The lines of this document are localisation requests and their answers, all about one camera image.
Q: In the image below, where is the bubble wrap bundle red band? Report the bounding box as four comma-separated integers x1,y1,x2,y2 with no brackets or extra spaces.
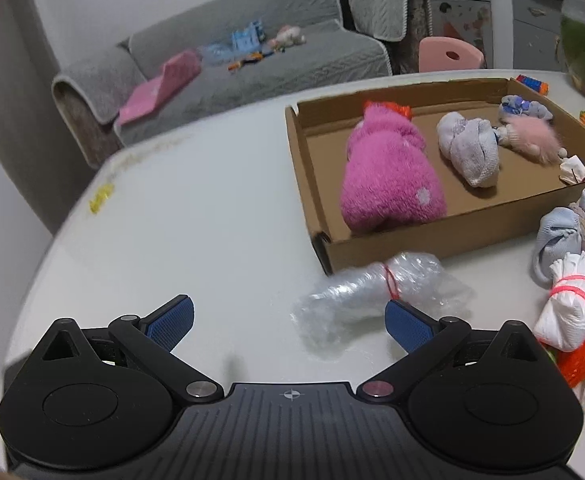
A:
291,252,475,360

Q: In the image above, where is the white cloth bundle pink band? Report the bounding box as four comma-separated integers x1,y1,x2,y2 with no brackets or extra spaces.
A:
533,252,585,353

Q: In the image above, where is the orange plastic bundle green band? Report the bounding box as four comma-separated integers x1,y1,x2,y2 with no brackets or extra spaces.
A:
556,341,585,388

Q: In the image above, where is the magenta fluffy sock bundle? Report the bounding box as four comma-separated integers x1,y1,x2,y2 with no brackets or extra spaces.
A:
340,107,447,234

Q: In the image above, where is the light blue sock bundle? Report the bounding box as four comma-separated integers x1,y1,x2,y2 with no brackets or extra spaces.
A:
531,189,585,286

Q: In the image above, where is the grey sock bundle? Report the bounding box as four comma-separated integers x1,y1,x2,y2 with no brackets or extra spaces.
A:
437,112,501,188

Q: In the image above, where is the small white pouch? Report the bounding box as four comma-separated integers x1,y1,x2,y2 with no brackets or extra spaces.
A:
559,155,585,185

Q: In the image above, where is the pink fur keychain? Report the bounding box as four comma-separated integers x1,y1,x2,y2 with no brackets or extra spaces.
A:
495,115,562,165

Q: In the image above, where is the orange plastic bag bundle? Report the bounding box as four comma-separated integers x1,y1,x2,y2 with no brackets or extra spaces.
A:
364,101,413,120

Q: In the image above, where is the grey blue patterned sock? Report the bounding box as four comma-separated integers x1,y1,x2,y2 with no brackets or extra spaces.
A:
498,94,554,122

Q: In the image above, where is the brown cardboard box tray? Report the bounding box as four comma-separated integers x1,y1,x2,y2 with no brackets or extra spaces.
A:
285,78,585,274

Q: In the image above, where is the grey door with red sign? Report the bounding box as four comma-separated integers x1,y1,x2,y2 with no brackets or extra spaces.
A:
0,0,94,233

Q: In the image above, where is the red blue orange brick stick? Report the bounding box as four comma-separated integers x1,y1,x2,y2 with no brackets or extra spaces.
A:
516,74,549,96

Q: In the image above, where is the pink child chair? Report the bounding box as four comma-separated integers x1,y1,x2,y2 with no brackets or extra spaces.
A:
418,36,485,73

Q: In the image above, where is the grey covered sofa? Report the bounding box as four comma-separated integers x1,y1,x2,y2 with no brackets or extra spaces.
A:
52,0,432,168

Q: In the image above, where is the small plush toy on sofa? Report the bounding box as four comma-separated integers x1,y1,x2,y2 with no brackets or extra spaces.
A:
268,25,305,51

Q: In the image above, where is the grey shelf cabinet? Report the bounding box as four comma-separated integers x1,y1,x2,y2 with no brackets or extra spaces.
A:
513,0,568,73

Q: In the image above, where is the decorated grey refrigerator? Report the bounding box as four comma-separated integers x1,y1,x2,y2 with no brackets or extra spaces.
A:
430,0,493,68

